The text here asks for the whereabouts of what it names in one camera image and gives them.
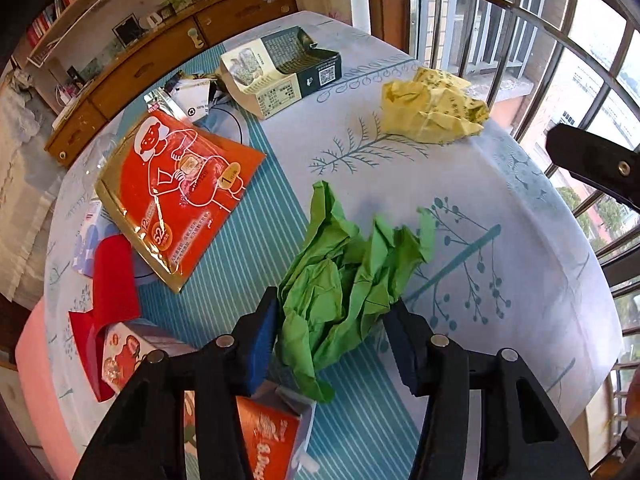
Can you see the yellow paper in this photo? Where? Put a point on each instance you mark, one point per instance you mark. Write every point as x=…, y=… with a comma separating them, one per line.
x=430, y=105

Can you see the wooden bookshelf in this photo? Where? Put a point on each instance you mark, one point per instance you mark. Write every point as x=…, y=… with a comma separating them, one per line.
x=75, y=15

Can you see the pink chair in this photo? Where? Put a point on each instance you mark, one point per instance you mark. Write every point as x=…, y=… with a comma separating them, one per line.
x=45, y=385

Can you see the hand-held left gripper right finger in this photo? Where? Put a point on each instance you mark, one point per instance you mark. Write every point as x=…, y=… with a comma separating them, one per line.
x=404, y=355

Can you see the white wrapper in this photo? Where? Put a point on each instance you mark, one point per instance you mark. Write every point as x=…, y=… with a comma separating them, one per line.
x=192, y=100

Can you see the white power strip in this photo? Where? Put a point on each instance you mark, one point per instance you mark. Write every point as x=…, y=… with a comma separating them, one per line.
x=67, y=107

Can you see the cream and dark carton box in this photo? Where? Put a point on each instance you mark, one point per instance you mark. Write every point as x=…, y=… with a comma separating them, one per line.
x=265, y=85

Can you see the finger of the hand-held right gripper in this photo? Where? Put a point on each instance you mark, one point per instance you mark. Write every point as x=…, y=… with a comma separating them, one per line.
x=595, y=160

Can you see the black picture frame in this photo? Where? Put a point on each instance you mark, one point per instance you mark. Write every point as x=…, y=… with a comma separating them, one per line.
x=128, y=30

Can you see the orange carton box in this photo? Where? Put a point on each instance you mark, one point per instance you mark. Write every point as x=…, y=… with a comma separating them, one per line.
x=270, y=435

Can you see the red gold-edged foil packet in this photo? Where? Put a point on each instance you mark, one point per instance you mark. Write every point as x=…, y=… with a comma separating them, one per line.
x=190, y=185

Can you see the wooden dresser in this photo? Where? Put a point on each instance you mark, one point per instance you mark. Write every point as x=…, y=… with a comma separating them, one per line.
x=140, y=72

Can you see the white drawer safety lock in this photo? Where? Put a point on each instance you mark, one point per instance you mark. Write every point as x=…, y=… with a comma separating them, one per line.
x=195, y=37

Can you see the green paper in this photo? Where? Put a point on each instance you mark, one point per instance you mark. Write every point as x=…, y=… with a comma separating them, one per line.
x=330, y=285

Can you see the white lace furniture cover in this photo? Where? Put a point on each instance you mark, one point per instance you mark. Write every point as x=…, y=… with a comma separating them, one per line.
x=25, y=185

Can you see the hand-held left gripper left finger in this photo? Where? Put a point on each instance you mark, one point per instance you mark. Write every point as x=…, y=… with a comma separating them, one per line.
x=260, y=342

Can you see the red printed carton box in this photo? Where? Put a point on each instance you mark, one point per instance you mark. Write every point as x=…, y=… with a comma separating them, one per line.
x=112, y=285

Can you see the gold and black wrapper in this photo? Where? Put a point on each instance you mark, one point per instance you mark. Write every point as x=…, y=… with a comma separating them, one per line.
x=212, y=80

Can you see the window with metal grille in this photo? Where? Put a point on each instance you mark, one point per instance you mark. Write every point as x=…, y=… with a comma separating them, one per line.
x=565, y=44

